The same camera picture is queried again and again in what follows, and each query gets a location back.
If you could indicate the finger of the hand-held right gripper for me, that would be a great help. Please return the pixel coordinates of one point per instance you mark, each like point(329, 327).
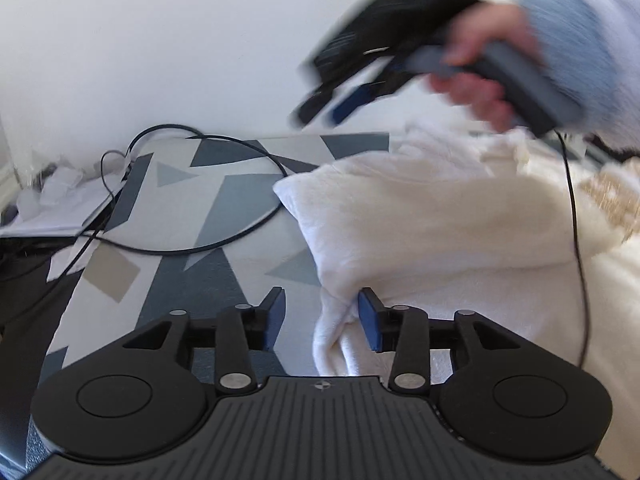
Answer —
point(352, 102)
point(315, 105)

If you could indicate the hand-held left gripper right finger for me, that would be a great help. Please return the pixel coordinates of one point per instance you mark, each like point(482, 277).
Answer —
point(369, 322)

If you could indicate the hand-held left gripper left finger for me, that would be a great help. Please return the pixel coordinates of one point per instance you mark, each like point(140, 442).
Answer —
point(274, 322)

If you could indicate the cream fleece sequin-cuffed garment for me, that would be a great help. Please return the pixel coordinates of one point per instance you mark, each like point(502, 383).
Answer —
point(425, 220)

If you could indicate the person's right hand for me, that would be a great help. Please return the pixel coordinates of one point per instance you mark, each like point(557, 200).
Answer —
point(485, 25)

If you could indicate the geometric patterned tablecloth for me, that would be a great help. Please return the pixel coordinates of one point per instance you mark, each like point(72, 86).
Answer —
point(235, 280)

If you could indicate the white paper sheets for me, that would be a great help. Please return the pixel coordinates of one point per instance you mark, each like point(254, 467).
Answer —
point(50, 225)

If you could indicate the black desk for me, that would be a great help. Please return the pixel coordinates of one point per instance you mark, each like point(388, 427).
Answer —
point(25, 310)

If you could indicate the crumpled clear plastic wrap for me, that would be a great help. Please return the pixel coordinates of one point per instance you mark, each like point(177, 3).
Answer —
point(55, 190)

